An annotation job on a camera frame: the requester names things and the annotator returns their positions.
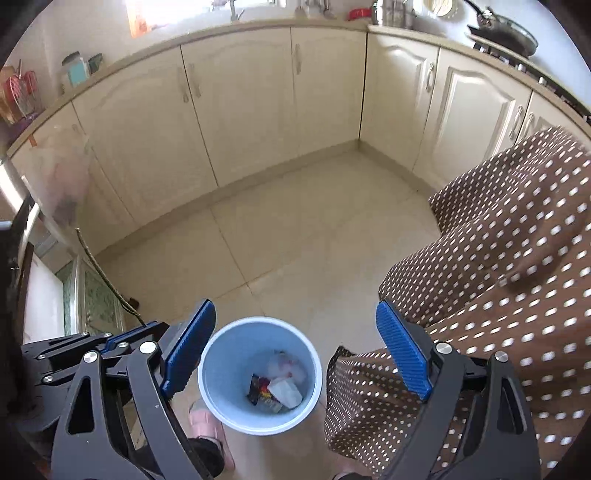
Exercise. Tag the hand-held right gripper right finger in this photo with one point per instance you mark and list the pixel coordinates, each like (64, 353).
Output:
(404, 350)

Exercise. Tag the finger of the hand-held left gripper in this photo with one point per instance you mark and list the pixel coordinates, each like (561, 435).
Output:
(60, 342)
(115, 346)

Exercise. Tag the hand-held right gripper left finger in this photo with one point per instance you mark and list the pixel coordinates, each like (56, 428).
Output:
(189, 346)

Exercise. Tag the blue plastic bin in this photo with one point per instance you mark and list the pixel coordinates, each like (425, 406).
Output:
(231, 369)

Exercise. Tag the brown red snack wrapper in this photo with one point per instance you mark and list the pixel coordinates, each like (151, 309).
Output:
(259, 387)

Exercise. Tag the pink plastic bag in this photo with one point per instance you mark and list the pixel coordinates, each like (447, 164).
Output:
(288, 364)

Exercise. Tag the white tissue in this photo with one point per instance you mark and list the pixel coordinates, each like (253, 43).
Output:
(286, 392)

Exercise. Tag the green patterned mat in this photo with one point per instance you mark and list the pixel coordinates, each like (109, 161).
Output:
(97, 300)

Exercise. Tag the pink slipper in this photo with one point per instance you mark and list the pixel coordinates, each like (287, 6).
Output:
(205, 424)

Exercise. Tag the brown polka-dot tablecloth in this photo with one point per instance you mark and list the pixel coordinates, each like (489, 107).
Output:
(508, 277)

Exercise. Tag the translucent plastic bag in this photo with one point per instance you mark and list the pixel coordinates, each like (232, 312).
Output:
(60, 175)

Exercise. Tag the cream lower cabinets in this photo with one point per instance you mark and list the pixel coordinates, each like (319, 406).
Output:
(240, 115)

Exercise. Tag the red kitchen tools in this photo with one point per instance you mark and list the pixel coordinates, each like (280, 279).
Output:
(25, 92)

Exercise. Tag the wooden cutting board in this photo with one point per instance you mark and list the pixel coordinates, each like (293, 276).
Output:
(5, 92)

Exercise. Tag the teal box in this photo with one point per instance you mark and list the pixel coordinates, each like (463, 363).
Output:
(78, 74)

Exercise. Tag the small dark jar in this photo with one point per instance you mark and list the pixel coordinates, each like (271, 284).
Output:
(96, 63)

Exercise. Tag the glass jar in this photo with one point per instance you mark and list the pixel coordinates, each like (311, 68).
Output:
(71, 59)

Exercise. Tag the black gas stove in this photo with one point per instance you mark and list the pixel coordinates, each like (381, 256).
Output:
(545, 81)

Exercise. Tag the orange item on windowsill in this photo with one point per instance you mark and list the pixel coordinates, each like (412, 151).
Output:
(138, 18)

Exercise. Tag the black wok with lid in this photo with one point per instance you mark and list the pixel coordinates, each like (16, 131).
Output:
(508, 32)

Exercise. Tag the steel steamer pot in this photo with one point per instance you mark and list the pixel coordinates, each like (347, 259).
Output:
(392, 13)

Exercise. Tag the steel faucet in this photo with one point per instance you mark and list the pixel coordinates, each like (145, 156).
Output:
(234, 10)

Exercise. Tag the white dotted colander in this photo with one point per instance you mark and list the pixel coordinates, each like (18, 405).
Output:
(438, 7)

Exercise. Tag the hanging steel ladle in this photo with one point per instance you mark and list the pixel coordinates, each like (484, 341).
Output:
(323, 8)

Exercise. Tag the hanging steel spatula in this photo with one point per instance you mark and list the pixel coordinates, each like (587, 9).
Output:
(302, 7)

